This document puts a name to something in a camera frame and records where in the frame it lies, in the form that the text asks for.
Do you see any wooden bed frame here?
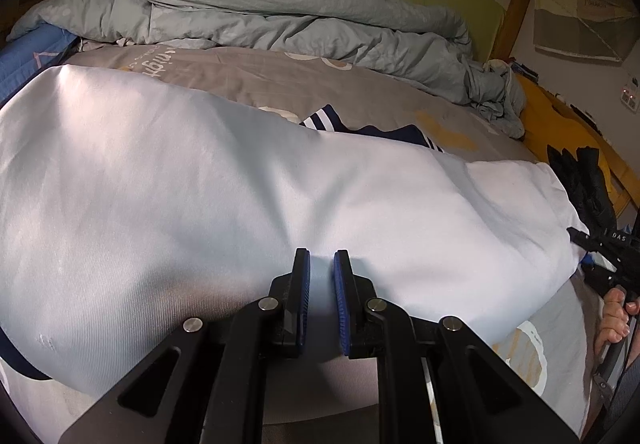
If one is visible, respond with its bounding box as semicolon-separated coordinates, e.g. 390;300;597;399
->
464;0;637;221

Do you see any wall poster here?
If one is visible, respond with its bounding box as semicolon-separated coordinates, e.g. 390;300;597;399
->
531;0;639;64

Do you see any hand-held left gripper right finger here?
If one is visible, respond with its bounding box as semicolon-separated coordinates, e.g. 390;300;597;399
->
333;249;582;444

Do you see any blue pillow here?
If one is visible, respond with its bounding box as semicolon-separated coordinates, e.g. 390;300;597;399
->
0;23;82;101

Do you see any grey printed bed sheet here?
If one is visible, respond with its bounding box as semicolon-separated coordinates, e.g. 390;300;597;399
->
0;40;603;444

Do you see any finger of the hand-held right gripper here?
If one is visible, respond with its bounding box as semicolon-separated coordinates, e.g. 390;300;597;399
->
579;251;617;289
566;225;609;251

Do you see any black puffer jacket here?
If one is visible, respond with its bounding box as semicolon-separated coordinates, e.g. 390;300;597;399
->
546;143;619;236

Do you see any grey-green duvet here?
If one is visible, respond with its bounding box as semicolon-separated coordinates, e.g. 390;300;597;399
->
7;0;527;139

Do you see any white and navy jacket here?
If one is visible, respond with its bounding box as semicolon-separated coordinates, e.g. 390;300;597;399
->
0;63;592;398

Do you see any white wall switch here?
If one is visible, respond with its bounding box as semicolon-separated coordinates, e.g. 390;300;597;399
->
619;78;640;111

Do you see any person's right hand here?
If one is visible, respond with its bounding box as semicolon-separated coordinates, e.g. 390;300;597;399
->
594;286;639;361

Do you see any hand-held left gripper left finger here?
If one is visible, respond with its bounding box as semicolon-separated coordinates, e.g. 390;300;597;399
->
57;247;312;444

